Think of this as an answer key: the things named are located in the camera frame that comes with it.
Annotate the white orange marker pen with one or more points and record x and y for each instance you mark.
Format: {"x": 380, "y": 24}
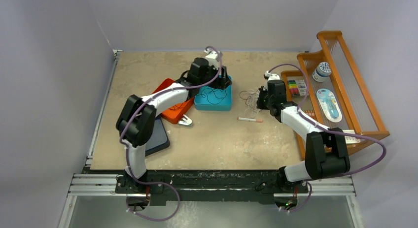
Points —
{"x": 249, "y": 120}

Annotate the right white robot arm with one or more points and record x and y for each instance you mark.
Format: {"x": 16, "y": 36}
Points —
{"x": 326, "y": 152}

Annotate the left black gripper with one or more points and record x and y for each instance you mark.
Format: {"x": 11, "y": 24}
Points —
{"x": 222, "y": 82}

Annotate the small white stapler remover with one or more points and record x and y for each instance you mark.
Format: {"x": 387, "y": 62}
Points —
{"x": 185, "y": 121}

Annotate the coloured marker set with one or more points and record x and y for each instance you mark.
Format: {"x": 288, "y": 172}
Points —
{"x": 297, "y": 88}

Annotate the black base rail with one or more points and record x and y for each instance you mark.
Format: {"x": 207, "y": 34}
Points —
{"x": 266, "y": 186}

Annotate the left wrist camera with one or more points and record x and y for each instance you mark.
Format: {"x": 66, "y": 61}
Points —
{"x": 213, "y": 57}

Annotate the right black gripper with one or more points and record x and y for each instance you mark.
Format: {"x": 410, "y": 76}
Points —
{"x": 263, "y": 91}

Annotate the teal plastic tray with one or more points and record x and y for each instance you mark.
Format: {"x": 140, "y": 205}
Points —
{"x": 210, "y": 99}

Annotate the orange plastic tray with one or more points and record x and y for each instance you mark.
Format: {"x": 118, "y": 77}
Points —
{"x": 174, "y": 113}

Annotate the blue white jar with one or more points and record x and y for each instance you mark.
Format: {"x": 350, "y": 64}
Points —
{"x": 322, "y": 72}

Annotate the blue blister pack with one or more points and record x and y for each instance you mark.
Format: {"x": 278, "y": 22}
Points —
{"x": 329, "y": 105}

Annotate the wooden shelf rack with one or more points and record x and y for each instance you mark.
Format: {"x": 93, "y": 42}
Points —
{"x": 359, "y": 112}

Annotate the aluminium frame rails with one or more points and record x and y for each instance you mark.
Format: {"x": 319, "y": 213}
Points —
{"x": 102, "y": 183}

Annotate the dark blue plastic tray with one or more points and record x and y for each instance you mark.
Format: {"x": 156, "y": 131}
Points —
{"x": 159, "y": 140}

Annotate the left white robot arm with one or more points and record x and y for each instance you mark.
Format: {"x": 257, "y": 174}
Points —
{"x": 136, "y": 121}

